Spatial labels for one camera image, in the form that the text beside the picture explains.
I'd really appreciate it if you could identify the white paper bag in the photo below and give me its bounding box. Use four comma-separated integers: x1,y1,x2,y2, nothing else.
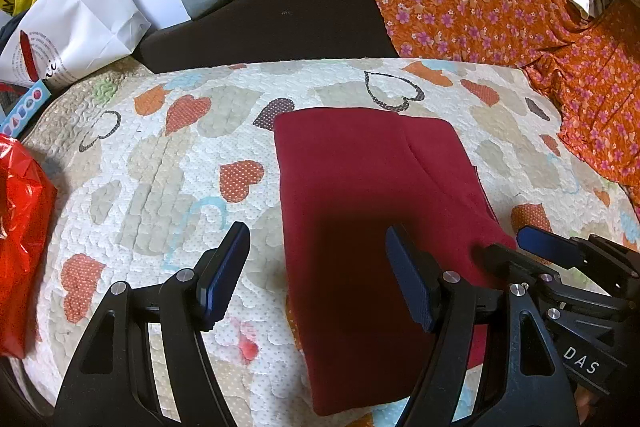
0,0,152,90

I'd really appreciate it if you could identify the dark red small garment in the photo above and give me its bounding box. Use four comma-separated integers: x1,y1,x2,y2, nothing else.
274,107,518,417

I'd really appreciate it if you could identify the heart-print quilted blanket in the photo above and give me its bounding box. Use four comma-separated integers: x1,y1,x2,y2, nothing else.
10,57,640,427

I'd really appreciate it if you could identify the blue patterned box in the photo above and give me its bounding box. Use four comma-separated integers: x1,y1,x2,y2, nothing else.
0,79,53,138

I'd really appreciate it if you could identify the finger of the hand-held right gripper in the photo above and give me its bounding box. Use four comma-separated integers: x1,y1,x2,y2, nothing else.
516,226,640,283
482,243,546,290

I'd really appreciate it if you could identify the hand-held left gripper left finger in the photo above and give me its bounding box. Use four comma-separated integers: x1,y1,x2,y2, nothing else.
52,222,251,427

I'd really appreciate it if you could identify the red plastic bag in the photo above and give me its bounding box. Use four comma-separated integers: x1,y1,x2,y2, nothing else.
0,133,58,358

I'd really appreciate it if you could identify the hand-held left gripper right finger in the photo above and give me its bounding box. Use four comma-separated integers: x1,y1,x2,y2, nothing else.
385,224,581,427

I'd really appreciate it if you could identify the dark brown sofa cushion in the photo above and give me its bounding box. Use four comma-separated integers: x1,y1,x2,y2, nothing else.
137,0,401,75

